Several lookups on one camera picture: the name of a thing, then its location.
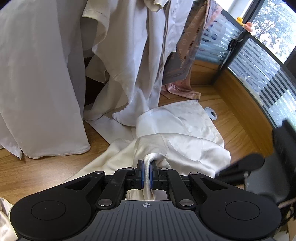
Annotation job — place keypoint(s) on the cream hanging garment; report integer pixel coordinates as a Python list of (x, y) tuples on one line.
[(120, 46)]

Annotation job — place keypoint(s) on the white coat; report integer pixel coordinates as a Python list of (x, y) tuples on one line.
[(34, 81)]

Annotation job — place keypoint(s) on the yellow rubber duck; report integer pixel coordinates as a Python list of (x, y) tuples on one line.
[(240, 21)]

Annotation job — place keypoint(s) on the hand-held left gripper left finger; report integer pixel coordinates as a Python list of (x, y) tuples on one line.
[(140, 176)]

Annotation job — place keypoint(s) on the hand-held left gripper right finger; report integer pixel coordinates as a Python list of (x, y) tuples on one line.
[(152, 176)]

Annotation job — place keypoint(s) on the person's dark clothing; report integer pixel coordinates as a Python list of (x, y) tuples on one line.
[(266, 185)]

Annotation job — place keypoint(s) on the window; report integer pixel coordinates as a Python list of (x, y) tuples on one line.
[(272, 20)]

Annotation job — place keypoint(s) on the cream satin shirt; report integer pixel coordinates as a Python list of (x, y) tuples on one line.
[(185, 129)]

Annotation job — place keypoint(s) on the black scissors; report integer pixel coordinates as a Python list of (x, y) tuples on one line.
[(232, 44)]

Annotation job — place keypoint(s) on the pink patterned scarf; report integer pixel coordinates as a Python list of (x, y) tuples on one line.
[(185, 53)]

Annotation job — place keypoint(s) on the off-white cloth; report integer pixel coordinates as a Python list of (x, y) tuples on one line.
[(5, 220)]

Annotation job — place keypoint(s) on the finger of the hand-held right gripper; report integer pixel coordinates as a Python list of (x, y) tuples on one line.
[(242, 165)]

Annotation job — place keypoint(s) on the pink rubber duck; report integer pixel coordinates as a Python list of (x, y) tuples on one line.
[(249, 26)]

